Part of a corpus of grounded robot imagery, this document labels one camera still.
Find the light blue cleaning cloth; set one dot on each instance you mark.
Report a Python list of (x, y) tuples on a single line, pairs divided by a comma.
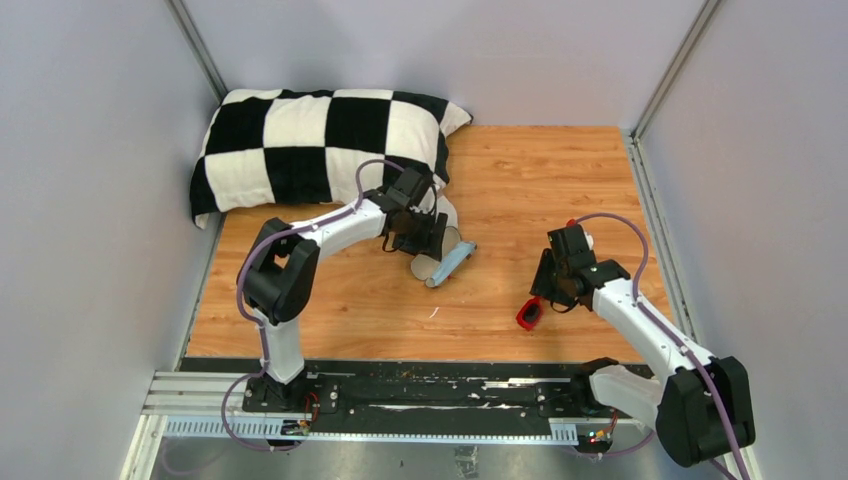
[(450, 263)]

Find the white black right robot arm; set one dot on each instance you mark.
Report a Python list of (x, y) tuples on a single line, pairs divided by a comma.
[(698, 405)]

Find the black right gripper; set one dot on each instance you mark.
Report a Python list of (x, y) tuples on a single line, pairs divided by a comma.
[(542, 284)]

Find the black and white checkered pillow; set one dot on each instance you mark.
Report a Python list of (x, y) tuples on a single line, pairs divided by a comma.
[(317, 147)]

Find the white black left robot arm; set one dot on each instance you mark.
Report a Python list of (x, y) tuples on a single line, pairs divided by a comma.
[(276, 281)]

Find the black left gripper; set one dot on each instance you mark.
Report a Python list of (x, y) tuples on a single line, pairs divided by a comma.
[(430, 244)]

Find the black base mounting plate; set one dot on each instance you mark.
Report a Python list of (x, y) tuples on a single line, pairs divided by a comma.
[(557, 394)]

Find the beige plaid glasses case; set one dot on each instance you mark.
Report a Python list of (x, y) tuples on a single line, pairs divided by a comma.
[(422, 267)]

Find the aluminium rail frame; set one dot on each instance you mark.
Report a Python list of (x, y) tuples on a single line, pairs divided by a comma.
[(199, 397)]

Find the red sunglasses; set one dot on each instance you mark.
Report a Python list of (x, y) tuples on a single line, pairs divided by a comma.
[(530, 313)]

